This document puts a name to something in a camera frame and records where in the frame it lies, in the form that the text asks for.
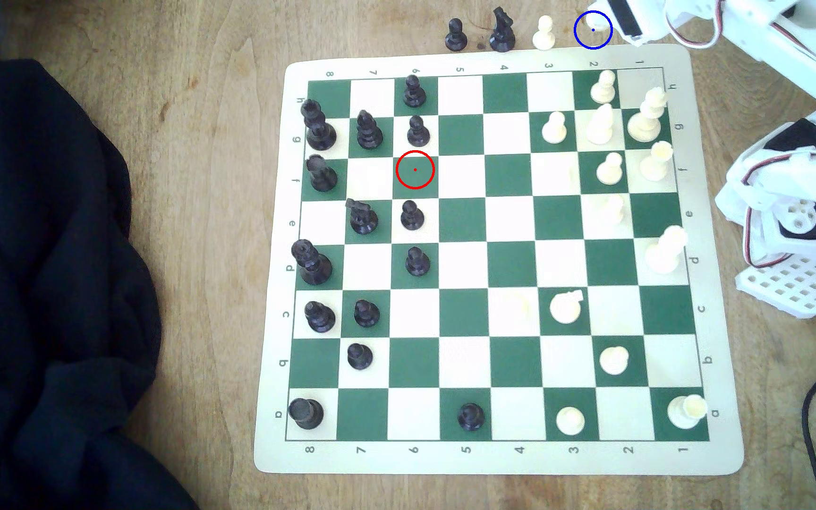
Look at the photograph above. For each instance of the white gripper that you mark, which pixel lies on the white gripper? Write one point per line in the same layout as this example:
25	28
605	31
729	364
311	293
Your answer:
631	21

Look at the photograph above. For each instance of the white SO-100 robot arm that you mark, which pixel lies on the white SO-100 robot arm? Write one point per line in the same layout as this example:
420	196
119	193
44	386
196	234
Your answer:
769	28

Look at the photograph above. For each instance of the white queen chess piece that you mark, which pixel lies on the white queen chess piece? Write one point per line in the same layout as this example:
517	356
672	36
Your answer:
645	124

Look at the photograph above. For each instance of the white bishop chess piece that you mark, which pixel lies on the white bishop chess piece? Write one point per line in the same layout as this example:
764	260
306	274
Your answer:
600	129
656	164

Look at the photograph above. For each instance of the black knight chess piece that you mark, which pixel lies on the black knight chess piece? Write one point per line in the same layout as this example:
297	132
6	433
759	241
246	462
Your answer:
363	219
501	35

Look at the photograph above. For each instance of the black pawn chess piece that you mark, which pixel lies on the black pawn chess piece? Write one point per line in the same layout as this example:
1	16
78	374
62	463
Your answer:
471	417
320	319
418	263
359	357
367	314
455	39
412	217
419	134
415	94

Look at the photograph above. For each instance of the white king chess piece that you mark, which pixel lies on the white king chess piece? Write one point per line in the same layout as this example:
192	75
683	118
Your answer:
663	256

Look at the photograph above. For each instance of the white knight chess piece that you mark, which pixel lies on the white knight chess piece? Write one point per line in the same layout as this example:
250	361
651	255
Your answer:
565	307

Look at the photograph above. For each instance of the white rook chess piece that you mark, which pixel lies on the white rook chess piece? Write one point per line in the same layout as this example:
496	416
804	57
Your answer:
684	412

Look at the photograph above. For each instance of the black queen chess piece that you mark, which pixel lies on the black queen chess piece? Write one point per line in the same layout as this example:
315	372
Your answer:
313	266

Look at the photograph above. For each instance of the green and white chessboard mat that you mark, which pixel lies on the green and white chessboard mat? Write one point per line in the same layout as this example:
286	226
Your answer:
464	269

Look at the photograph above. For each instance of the black crumpled cloth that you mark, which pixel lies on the black crumpled cloth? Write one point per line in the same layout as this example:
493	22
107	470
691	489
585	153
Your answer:
47	283

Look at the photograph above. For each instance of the white perforated base plate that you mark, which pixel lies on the white perforated base plate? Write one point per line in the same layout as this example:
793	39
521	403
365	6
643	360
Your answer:
797	290

